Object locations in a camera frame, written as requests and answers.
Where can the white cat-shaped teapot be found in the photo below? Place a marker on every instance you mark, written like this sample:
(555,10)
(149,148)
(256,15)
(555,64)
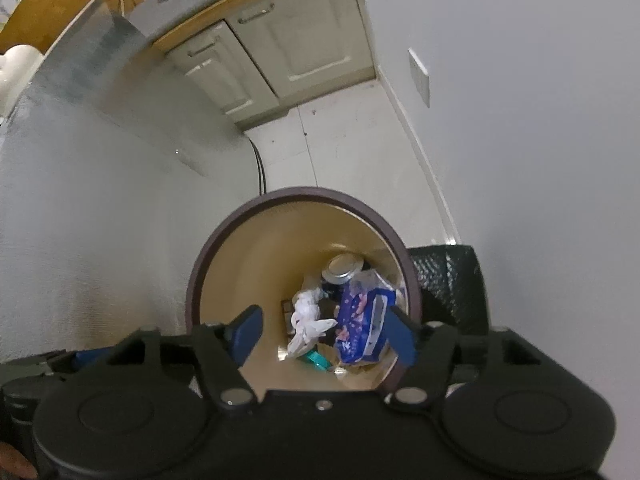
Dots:
(18,65)

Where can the blue purple snack wrapper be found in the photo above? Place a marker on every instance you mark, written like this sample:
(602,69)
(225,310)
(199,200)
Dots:
(360,334)

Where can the crushed blue soda can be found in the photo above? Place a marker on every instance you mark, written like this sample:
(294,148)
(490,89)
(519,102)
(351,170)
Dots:
(342,268)

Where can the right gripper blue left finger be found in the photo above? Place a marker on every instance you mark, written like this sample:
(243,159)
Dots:
(243,333)

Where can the teal clear plastic wrapper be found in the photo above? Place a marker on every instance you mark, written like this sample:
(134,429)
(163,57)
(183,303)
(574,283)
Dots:
(315,358)

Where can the left human hand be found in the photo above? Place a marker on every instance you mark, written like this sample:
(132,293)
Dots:
(13,462)

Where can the white tissue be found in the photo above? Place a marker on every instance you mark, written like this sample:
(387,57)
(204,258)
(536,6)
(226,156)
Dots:
(316,294)

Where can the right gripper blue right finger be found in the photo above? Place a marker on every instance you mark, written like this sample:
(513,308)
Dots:
(403,335)

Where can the brown paper bag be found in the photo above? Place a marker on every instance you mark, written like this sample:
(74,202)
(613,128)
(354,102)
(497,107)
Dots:
(308,328)

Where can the cream lower cabinet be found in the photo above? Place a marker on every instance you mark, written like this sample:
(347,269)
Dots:
(255,59)

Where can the black woven bag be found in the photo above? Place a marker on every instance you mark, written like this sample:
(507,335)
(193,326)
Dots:
(452,287)

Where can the white wall socket plate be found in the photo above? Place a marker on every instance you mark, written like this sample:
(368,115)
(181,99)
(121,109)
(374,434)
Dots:
(420,77)

